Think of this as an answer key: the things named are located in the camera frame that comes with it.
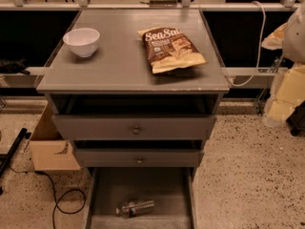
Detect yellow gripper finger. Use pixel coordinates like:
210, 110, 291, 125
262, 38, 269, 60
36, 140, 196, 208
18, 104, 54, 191
261, 23, 287, 51
263, 64, 305, 127

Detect clear plastic water bottle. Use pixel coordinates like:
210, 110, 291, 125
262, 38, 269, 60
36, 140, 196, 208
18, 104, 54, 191
115, 199, 155, 218

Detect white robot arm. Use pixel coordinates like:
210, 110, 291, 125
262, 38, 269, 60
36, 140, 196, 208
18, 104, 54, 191
262, 5, 305, 127

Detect grey drawer cabinet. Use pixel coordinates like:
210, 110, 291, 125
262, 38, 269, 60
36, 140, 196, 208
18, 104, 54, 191
37, 10, 229, 167

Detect grey bottom drawer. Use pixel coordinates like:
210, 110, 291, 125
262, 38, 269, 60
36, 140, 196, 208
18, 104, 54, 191
82, 167, 197, 229

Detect grey drawer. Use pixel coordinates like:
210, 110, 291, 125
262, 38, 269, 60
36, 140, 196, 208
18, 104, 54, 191
82, 167, 197, 229
52, 114, 215, 140
73, 149, 204, 167

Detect grey middle drawer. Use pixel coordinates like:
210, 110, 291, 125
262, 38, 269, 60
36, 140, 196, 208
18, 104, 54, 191
73, 149, 204, 167

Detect grey top drawer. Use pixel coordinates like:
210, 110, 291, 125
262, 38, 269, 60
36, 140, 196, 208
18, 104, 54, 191
52, 114, 215, 140

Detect dark rolling cart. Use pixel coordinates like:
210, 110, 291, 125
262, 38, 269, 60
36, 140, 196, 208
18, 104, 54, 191
287, 101, 305, 136

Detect brown sea salt chip bag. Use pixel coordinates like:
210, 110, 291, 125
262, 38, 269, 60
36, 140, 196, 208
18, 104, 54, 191
138, 27, 206, 73

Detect white ceramic bowl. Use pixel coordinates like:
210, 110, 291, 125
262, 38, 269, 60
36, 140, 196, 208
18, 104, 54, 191
63, 28, 100, 57

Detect cardboard box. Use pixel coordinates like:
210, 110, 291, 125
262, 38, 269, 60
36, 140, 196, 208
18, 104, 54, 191
30, 105, 81, 171

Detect black object on ledge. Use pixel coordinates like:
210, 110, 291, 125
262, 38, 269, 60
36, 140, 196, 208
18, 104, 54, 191
0, 59, 30, 75

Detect black stand leg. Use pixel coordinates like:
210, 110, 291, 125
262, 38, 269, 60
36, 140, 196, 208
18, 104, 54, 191
0, 128, 31, 181

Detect metal railing frame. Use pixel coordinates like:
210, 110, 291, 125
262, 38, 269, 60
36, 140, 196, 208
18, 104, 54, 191
0, 0, 305, 116

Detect white hanging cable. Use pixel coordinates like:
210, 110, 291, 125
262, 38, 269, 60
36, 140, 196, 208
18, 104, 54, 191
227, 0, 267, 88

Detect black floor cable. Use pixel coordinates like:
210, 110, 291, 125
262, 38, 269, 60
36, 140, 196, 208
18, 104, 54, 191
8, 164, 87, 229

